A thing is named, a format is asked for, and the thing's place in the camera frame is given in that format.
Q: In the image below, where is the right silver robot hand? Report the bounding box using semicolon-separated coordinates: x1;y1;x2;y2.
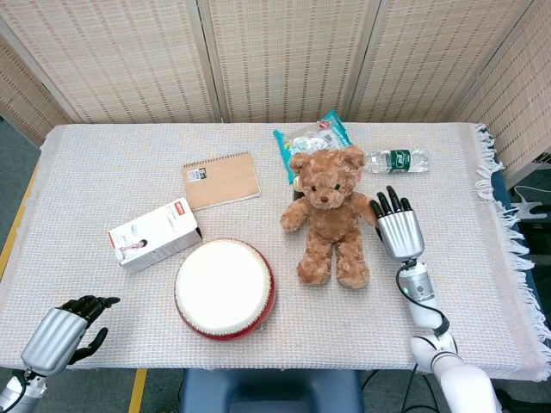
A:
370;185;425;260

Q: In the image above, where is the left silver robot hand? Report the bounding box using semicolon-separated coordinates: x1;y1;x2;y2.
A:
20;295;121;378

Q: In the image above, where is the brown plush teddy bear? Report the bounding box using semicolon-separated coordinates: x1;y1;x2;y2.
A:
280;145;380;289

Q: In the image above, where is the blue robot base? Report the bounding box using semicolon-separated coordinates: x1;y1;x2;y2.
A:
177;368;365;413

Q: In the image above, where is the clear plastic water bottle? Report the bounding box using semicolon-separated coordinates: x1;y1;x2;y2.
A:
363;148;431;176

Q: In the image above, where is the woven fringed tablecloth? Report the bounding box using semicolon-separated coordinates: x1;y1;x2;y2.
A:
0;122;551;382

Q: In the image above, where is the teal snack bag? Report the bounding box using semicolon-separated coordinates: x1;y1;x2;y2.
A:
272;109;356;185

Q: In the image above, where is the white cardboard product box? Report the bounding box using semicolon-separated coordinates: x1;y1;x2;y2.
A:
107;197;204;274

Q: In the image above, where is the red drum with white skin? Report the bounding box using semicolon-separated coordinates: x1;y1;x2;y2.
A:
173;238;276;342

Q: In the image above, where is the brown spiral notebook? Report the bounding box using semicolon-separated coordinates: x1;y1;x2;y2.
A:
182;151;262;212

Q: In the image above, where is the bamboo folding screen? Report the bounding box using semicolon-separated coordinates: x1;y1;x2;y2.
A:
0;0;551;185

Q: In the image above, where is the white cable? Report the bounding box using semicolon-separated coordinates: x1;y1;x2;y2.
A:
510;185;551;219

